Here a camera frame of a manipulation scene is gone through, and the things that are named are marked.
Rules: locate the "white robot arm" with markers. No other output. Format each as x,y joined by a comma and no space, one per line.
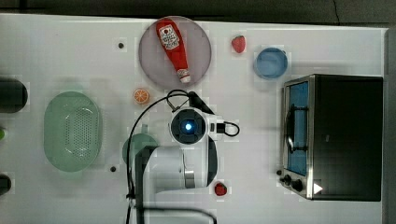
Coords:
191,163

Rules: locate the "silver black toaster oven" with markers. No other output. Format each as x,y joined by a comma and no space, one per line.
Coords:
332,137

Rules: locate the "orange slice toy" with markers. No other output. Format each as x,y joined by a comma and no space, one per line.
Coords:
141,96

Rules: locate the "grey round plate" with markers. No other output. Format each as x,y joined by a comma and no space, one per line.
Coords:
158,67

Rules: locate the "green cup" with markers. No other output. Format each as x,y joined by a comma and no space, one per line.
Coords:
139,141

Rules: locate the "red strawberry toy top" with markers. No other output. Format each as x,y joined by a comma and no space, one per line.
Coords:
239,43

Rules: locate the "red strawberry toy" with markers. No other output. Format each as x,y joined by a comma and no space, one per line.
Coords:
239,43
220,189

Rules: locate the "red strawberry toy bottom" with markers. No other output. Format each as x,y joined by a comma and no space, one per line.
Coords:
220,189

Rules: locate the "blue round bowl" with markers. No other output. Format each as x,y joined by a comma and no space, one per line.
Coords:
271,63

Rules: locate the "red ketchup bottle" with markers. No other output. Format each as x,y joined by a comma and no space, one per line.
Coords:
173,45

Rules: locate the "green perforated colander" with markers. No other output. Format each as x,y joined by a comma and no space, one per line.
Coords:
72,131

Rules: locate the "black cylinder upper left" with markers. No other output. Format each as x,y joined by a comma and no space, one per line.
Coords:
13,95

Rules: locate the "black cylinder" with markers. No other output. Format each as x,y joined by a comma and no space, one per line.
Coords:
13,95
5,184

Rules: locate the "green object left edge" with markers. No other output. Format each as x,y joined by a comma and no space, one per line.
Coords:
2,134

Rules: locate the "black cylinder lower left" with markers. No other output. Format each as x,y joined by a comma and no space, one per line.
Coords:
5,184

